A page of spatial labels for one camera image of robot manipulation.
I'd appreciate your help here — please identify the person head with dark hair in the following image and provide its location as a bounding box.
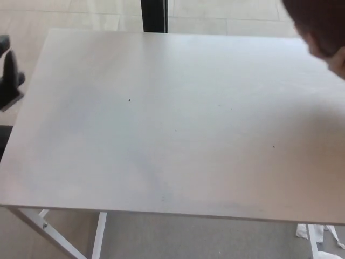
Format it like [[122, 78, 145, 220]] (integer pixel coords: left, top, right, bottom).
[[281, 0, 345, 74]]

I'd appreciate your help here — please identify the white upright table leg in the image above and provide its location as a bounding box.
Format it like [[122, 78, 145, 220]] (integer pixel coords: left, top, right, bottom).
[[306, 223, 321, 259], [91, 212, 108, 259]]

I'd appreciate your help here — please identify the black window frame post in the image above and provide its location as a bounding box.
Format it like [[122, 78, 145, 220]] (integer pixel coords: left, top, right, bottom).
[[140, 0, 170, 34]]

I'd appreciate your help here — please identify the white slanted table brace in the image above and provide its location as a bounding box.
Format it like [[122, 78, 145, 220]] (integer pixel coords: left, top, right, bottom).
[[10, 207, 87, 259]]

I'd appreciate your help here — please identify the dark flat floor object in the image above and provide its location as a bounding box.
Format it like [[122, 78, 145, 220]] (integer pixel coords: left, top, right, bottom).
[[0, 125, 14, 160]]

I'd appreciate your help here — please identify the crumpled white paper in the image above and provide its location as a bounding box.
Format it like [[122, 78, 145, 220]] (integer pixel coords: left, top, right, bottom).
[[295, 223, 345, 259]]

